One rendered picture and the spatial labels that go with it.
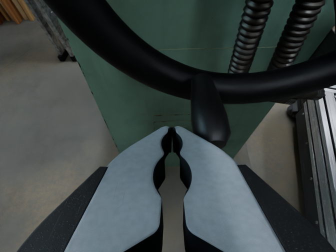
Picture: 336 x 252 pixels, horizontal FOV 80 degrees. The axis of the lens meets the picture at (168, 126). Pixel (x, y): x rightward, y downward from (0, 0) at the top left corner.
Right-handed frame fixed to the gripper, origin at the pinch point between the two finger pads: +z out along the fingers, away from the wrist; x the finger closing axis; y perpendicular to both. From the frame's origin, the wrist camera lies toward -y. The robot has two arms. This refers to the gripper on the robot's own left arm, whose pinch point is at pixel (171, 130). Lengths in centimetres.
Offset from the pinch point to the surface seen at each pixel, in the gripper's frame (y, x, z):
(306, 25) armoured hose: -4.7, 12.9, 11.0
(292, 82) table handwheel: -0.8, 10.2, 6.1
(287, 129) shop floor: 45, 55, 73
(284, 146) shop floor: 49, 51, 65
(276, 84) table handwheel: -0.6, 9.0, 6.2
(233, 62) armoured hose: -0.9, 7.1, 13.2
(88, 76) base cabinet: 4.6, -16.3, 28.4
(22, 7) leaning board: -10, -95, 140
